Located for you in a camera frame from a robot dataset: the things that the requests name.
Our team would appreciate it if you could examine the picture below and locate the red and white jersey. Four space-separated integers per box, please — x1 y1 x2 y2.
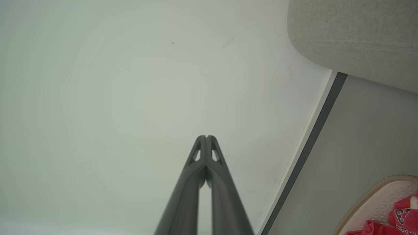
388 191 418 235

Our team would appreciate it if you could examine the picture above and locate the plain red garment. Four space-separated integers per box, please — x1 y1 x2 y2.
346 220 403 235

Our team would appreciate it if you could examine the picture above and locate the light grey fabric sofa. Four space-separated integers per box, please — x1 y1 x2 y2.
287 0 418 94

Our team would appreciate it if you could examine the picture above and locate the white perforated laundry basket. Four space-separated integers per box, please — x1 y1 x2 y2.
333 175 418 235

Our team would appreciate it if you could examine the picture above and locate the white and dark baseboard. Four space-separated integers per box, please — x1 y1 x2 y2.
257 70 348 235

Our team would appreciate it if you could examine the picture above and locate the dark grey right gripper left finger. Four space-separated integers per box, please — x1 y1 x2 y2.
154 135 207 235

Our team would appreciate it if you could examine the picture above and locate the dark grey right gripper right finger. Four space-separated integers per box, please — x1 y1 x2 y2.
206 135 255 235

